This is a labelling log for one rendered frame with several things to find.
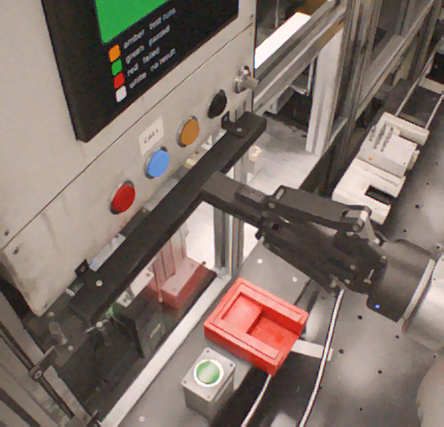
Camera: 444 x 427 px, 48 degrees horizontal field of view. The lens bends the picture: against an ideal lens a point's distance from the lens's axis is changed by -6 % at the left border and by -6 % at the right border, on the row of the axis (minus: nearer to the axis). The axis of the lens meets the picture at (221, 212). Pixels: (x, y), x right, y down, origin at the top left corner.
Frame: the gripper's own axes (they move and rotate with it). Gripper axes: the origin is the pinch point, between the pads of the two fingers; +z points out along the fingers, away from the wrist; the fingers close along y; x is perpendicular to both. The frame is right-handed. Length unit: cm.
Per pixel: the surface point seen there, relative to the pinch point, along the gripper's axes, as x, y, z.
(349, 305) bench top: -40, -74, -11
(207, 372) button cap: 5.1, -38.5, 1.0
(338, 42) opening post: -60, -17, 12
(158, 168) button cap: 0.9, -0.2, 9.6
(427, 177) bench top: -95, -74, -14
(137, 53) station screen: 3.2, 16.7, 8.3
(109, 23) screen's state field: 5.8, 21.2, 8.3
